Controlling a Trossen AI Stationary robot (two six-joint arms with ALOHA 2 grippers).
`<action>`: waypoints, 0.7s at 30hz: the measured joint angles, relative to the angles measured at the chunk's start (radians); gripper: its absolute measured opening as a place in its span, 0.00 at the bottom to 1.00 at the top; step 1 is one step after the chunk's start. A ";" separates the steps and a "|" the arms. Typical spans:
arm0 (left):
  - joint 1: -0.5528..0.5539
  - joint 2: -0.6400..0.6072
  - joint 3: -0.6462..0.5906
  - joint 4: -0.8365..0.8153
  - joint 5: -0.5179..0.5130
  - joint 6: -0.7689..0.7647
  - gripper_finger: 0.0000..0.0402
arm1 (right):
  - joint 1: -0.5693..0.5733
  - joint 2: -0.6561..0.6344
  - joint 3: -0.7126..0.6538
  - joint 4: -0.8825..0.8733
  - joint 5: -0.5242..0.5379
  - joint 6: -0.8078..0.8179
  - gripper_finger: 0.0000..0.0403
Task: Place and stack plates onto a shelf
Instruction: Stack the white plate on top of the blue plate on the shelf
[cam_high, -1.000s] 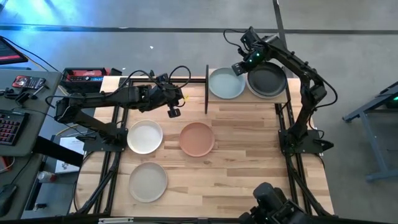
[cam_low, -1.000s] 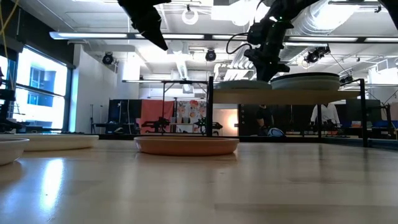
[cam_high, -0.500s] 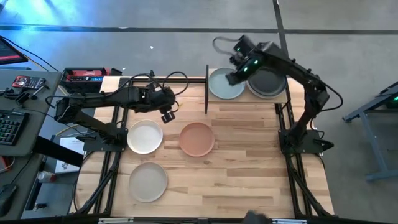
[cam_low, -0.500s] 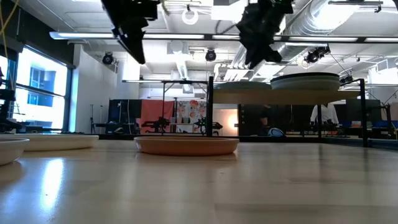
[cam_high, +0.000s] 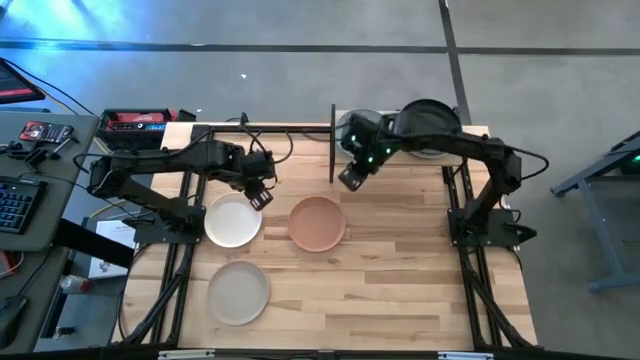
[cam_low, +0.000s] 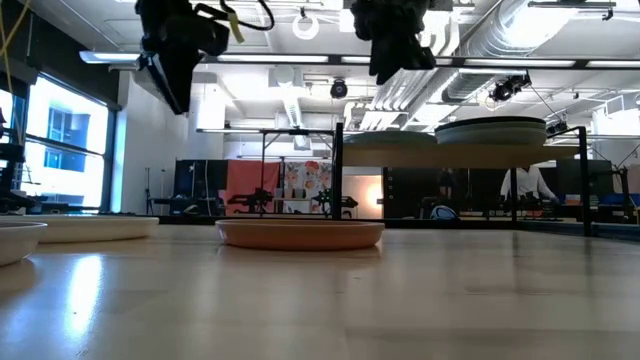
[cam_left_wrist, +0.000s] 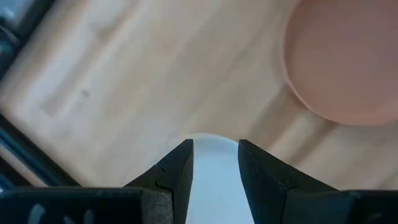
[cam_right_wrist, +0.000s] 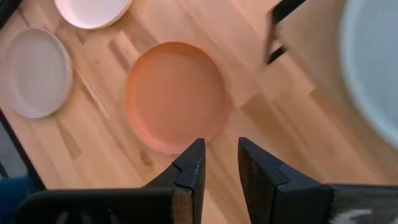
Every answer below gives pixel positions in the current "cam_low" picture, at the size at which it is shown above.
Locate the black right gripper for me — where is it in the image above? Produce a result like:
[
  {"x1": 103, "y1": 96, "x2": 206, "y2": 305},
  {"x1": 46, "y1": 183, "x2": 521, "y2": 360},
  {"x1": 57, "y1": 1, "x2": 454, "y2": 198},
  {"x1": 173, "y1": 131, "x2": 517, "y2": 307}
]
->
[{"x1": 349, "y1": 0, "x2": 437, "y2": 87}]

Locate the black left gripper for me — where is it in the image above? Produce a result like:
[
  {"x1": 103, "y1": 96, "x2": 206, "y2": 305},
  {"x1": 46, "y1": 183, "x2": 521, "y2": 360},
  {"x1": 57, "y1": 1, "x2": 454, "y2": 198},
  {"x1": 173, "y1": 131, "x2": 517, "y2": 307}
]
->
[{"x1": 134, "y1": 0, "x2": 232, "y2": 117}]

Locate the black plate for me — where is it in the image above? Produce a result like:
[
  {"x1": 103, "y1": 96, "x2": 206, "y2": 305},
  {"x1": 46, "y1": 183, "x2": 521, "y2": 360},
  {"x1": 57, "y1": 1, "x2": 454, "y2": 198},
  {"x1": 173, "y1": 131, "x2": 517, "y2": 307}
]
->
[{"x1": 433, "y1": 115, "x2": 548, "y2": 127}]

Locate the mint green plate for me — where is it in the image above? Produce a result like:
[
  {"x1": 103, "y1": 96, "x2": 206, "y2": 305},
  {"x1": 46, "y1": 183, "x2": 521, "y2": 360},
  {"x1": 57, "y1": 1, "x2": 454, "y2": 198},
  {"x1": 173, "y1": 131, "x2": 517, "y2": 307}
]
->
[{"x1": 434, "y1": 122, "x2": 549, "y2": 147}]

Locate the cream white plate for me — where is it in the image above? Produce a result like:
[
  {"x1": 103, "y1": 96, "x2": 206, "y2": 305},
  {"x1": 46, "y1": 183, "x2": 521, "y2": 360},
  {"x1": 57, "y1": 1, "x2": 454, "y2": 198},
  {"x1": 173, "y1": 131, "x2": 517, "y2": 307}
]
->
[{"x1": 0, "y1": 214, "x2": 160, "y2": 245}]

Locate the terracotta plate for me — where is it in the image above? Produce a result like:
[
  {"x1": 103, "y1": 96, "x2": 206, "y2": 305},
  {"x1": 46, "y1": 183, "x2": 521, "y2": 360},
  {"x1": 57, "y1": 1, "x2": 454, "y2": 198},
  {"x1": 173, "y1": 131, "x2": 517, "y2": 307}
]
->
[{"x1": 215, "y1": 219, "x2": 386, "y2": 252}]

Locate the beige grey plate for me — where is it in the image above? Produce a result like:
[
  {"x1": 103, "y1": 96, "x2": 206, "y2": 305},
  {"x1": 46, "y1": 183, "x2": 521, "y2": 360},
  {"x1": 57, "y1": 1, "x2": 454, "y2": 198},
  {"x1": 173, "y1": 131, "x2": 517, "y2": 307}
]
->
[{"x1": 0, "y1": 221, "x2": 49, "y2": 268}]

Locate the black dish rack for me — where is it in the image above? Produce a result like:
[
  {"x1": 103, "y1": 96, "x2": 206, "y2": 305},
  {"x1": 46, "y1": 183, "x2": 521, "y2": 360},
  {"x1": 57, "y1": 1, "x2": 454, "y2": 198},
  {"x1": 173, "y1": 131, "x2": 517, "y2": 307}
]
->
[{"x1": 332, "y1": 122, "x2": 594, "y2": 238}]

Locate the red cloth panel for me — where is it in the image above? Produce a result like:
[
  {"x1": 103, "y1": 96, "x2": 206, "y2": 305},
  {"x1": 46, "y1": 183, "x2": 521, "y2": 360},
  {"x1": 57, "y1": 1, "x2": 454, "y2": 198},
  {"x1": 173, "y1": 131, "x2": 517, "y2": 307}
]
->
[{"x1": 219, "y1": 159, "x2": 281, "y2": 214}]

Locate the large window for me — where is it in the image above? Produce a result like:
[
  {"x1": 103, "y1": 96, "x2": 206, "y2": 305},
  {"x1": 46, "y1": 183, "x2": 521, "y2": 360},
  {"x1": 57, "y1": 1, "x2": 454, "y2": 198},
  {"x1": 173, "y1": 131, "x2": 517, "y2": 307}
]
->
[{"x1": 0, "y1": 74, "x2": 117, "y2": 214}]

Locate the black partition panel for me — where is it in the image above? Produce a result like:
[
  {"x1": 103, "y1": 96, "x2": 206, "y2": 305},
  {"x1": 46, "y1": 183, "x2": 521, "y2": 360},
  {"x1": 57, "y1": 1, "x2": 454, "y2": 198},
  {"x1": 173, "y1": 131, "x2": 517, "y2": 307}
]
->
[{"x1": 382, "y1": 167, "x2": 506, "y2": 220}]

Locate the floral poster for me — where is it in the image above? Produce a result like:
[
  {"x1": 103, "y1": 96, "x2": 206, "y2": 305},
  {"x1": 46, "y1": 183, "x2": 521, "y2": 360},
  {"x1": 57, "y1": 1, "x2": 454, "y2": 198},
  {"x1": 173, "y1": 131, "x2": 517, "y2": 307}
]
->
[{"x1": 283, "y1": 160, "x2": 334, "y2": 201}]

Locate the blue white round object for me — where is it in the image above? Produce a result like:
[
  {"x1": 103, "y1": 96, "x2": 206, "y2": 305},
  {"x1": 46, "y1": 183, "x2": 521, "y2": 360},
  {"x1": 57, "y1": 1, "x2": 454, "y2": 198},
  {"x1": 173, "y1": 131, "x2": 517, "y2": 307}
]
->
[{"x1": 430, "y1": 204, "x2": 459, "y2": 221}]

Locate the person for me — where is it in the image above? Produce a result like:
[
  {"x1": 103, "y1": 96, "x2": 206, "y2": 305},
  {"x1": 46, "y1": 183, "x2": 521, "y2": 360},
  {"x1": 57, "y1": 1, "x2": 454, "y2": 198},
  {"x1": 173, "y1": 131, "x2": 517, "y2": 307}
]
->
[{"x1": 499, "y1": 165, "x2": 560, "y2": 207}]

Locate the blue storage box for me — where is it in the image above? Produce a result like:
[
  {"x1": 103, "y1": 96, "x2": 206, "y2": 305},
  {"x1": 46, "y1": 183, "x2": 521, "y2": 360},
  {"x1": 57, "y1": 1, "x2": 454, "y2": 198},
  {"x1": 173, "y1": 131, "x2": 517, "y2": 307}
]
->
[{"x1": 597, "y1": 193, "x2": 637, "y2": 208}]

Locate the silver ventilation duct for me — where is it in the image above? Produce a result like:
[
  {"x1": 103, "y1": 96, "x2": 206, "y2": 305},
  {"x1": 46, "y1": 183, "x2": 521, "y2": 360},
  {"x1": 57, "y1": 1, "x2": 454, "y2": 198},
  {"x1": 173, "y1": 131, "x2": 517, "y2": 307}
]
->
[{"x1": 442, "y1": 0, "x2": 581, "y2": 104}]

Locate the yellow cable tag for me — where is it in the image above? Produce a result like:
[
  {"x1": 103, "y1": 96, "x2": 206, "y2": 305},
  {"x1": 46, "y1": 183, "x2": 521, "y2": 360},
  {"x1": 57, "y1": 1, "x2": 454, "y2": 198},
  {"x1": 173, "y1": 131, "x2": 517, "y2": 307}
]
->
[{"x1": 227, "y1": 10, "x2": 247, "y2": 45}]

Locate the white ring lamp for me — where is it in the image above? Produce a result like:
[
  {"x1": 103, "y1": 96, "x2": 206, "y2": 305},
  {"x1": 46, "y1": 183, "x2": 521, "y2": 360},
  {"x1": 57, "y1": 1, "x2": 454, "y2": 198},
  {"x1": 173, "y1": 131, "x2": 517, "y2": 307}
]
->
[{"x1": 292, "y1": 7, "x2": 321, "y2": 41}]

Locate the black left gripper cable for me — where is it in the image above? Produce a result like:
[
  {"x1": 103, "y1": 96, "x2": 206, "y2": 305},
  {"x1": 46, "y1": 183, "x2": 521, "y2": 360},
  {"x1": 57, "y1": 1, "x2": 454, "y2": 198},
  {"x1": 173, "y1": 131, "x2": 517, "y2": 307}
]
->
[{"x1": 194, "y1": 0, "x2": 277, "y2": 32}]

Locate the black ceiling camera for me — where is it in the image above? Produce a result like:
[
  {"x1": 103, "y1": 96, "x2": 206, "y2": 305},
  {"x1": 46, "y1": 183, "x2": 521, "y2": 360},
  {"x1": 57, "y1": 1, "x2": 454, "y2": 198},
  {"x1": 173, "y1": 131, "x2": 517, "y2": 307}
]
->
[{"x1": 488, "y1": 73, "x2": 533, "y2": 104}]

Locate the black background workstation frame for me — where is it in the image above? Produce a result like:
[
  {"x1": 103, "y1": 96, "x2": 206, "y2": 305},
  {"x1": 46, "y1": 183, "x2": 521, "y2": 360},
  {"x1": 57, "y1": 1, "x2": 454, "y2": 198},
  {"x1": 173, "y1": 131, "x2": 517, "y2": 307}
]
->
[{"x1": 196, "y1": 127, "x2": 336, "y2": 216}]

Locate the yellow cable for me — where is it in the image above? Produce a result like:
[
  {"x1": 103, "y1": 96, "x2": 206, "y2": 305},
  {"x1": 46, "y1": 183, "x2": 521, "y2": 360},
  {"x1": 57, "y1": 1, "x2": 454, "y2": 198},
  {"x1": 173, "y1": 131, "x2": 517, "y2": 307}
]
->
[{"x1": 0, "y1": 0, "x2": 32, "y2": 146}]

